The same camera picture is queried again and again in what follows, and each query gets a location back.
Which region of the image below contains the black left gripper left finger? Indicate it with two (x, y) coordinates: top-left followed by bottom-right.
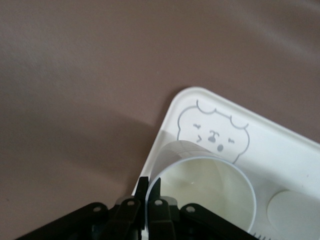
(104, 176), (150, 240)

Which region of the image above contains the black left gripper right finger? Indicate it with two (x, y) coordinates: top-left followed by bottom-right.
(146, 176), (176, 240)

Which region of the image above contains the white IKEA cup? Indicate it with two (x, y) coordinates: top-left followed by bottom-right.
(144, 139), (258, 240)

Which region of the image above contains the white bear print tray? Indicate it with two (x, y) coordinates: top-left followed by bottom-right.
(136, 86), (320, 240)

